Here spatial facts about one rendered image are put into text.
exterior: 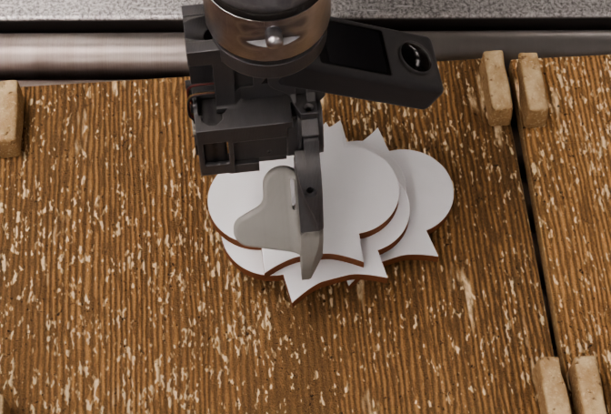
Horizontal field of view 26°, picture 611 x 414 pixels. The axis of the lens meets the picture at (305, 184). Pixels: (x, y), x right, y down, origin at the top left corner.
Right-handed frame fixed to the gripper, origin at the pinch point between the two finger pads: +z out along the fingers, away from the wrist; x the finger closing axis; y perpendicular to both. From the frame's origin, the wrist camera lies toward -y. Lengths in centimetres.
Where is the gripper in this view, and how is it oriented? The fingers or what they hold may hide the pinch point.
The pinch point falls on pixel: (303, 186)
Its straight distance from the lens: 96.1
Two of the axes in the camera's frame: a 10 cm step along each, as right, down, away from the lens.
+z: 0.0, 5.2, 8.6
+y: -9.9, 1.1, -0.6
